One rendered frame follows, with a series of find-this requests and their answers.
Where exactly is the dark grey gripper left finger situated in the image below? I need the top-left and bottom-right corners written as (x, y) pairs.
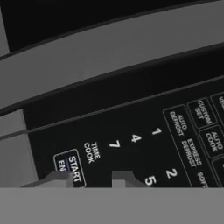
top-left (20, 170), bottom-right (74, 189)

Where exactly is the grey microwave door handle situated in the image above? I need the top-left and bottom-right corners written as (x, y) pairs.
top-left (0, 0), bottom-right (224, 111)

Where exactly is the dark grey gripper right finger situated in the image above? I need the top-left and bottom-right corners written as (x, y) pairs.
top-left (111, 170), bottom-right (151, 189)

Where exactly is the black microwave door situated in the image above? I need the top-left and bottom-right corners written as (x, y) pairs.
top-left (0, 0), bottom-right (224, 138)

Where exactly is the black microwave oven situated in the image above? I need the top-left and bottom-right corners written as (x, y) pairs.
top-left (0, 0), bottom-right (224, 189)

